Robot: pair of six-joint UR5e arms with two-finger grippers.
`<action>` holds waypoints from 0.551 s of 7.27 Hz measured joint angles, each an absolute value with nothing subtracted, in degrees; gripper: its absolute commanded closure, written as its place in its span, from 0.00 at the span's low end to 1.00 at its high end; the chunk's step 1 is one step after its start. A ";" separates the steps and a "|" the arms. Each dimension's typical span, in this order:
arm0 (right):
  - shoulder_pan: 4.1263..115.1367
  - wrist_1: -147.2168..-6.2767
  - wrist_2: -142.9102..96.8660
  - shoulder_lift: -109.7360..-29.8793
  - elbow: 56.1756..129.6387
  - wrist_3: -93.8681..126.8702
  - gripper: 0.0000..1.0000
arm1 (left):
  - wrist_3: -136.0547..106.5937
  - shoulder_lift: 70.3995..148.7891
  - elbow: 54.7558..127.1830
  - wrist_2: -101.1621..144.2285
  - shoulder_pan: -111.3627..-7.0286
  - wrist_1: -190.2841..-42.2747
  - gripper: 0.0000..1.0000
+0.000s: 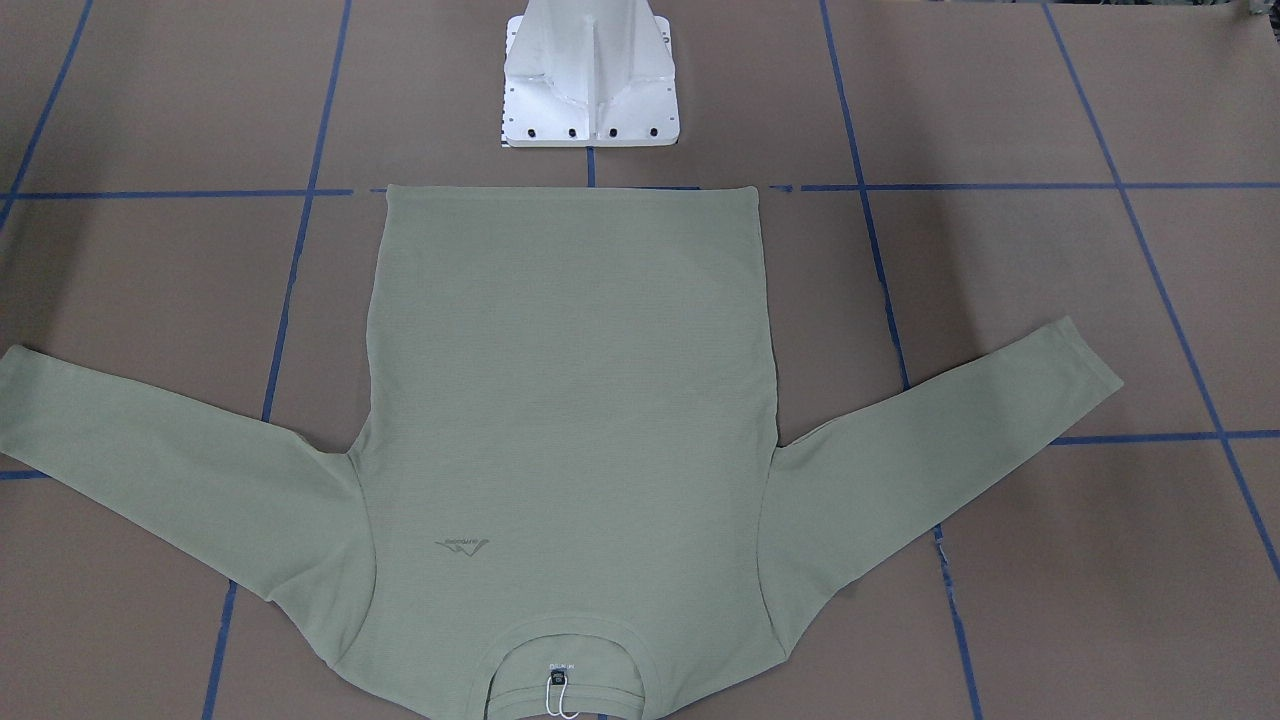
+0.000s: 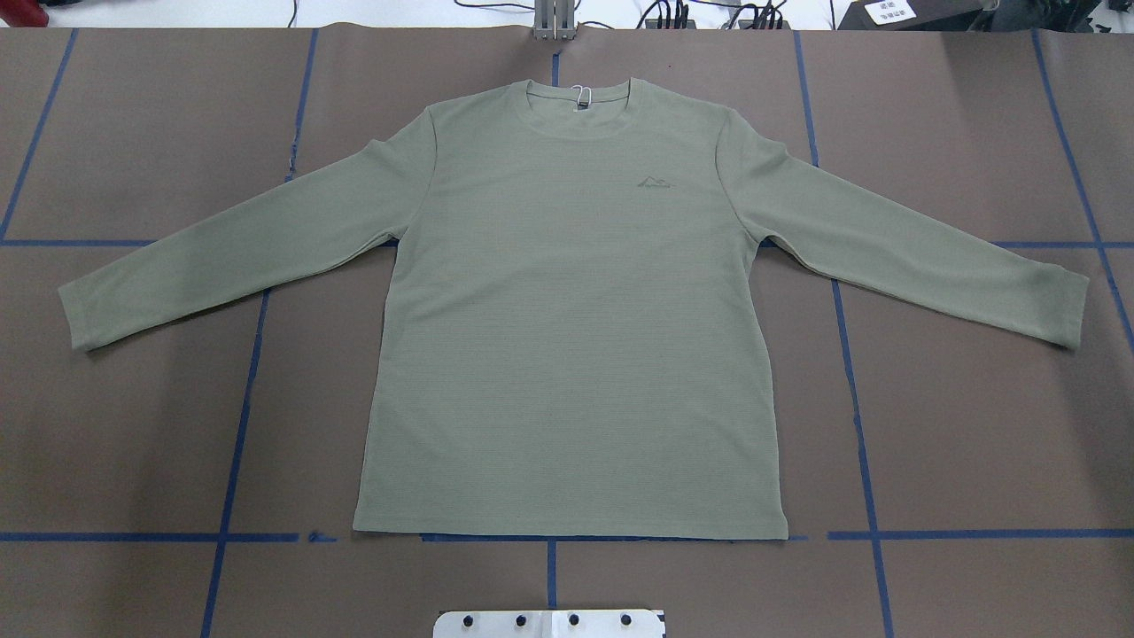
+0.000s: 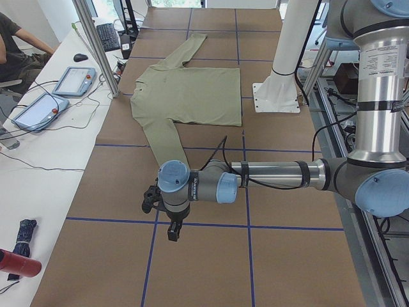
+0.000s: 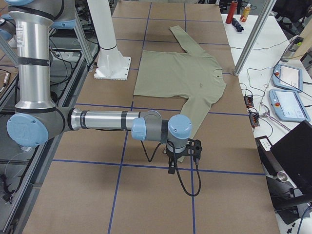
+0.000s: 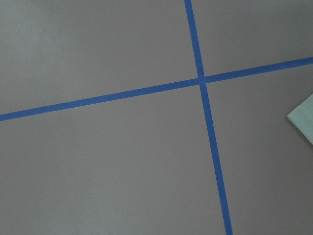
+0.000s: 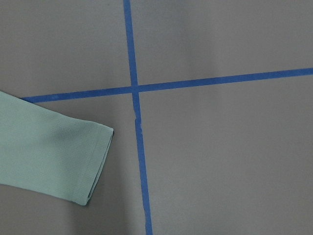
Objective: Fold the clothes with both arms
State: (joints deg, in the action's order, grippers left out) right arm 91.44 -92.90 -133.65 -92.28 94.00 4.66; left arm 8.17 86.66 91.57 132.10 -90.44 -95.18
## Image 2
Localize olive green long-sleeve shirt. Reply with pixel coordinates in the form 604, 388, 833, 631
58, 78, 1089, 541

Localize red object corner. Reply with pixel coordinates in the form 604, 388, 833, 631
0, 0, 50, 28

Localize aluminium frame post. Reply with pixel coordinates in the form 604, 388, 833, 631
532, 0, 578, 41

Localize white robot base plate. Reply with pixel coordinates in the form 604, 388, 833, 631
432, 609, 667, 637

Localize black labelled box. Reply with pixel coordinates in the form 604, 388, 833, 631
835, 1, 987, 32

